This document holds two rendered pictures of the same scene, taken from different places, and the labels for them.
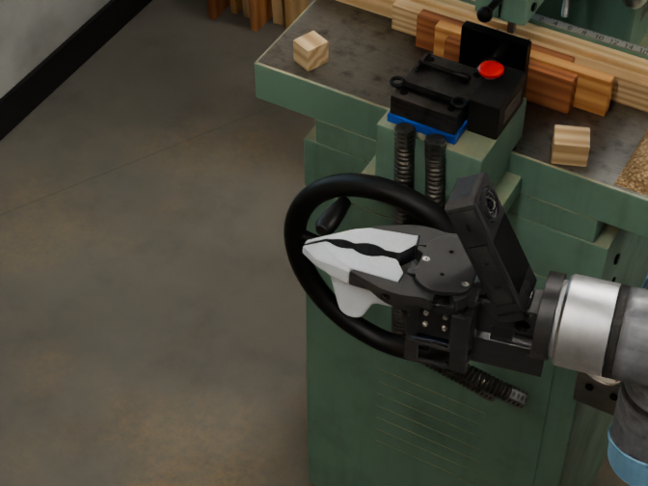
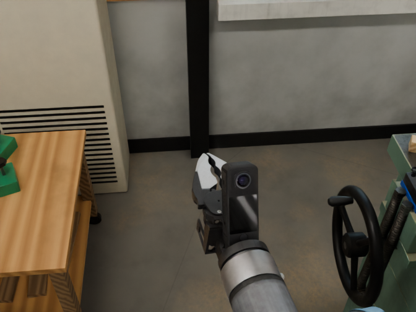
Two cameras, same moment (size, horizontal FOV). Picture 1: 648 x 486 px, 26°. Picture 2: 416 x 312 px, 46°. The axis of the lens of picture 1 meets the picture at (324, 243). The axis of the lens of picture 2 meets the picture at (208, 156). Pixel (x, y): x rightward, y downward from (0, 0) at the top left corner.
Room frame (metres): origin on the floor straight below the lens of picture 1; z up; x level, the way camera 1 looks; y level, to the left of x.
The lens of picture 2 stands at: (0.49, -0.47, 1.77)
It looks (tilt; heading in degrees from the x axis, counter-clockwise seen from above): 43 degrees down; 56
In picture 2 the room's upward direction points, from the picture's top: straight up
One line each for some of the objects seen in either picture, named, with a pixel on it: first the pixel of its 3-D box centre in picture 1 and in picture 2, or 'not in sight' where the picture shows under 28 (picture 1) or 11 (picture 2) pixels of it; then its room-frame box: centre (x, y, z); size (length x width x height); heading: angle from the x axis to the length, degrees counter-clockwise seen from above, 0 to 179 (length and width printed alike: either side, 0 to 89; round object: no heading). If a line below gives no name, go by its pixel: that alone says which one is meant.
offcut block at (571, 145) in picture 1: (570, 146); not in sight; (1.29, -0.30, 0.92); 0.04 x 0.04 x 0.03; 82
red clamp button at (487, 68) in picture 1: (491, 69); not in sight; (1.31, -0.20, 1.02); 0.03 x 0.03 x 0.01
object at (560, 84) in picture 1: (508, 73); not in sight; (1.42, -0.24, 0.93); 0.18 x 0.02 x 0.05; 61
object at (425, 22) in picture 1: (493, 51); not in sight; (1.47, -0.22, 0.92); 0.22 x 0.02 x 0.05; 61
